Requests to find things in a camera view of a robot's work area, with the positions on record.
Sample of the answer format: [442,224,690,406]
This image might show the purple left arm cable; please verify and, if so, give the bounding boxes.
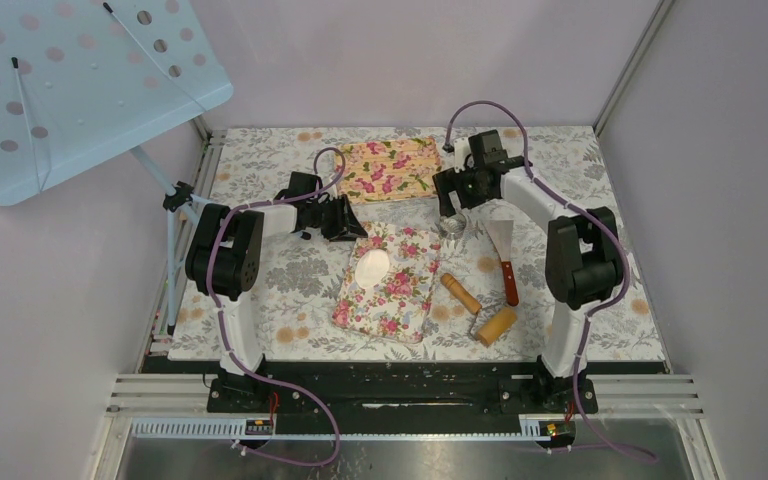
[205,146,347,470]

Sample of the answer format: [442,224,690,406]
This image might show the white dough ball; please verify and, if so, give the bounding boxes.
[354,249,390,289]

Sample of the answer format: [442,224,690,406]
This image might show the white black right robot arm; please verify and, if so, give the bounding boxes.
[433,130,629,412]

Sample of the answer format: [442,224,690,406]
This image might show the yellow floral rectangular tray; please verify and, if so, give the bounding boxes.
[336,137,442,204]

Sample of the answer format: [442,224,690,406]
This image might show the white slotted cable duct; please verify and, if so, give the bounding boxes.
[133,415,558,443]

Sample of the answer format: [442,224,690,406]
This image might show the wooden dough roller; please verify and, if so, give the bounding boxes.
[440,272,519,348]

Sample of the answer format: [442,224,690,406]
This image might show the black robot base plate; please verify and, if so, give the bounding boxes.
[207,361,599,434]

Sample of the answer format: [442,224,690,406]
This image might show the floral grey table mat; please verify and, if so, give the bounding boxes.
[167,126,666,362]

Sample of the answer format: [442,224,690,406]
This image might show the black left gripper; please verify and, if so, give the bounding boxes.
[307,195,368,242]

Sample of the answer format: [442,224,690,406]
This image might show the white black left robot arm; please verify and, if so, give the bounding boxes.
[184,172,368,411]

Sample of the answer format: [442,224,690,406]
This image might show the round metal dough cutter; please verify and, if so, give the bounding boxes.
[437,213,468,241]

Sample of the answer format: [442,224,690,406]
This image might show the red handled metal scraper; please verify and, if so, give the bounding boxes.
[484,220,520,307]

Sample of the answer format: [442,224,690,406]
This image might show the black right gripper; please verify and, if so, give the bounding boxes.
[432,162,495,218]

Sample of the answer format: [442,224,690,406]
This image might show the light blue perforated music stand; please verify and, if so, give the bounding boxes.
[0,0,312,336]

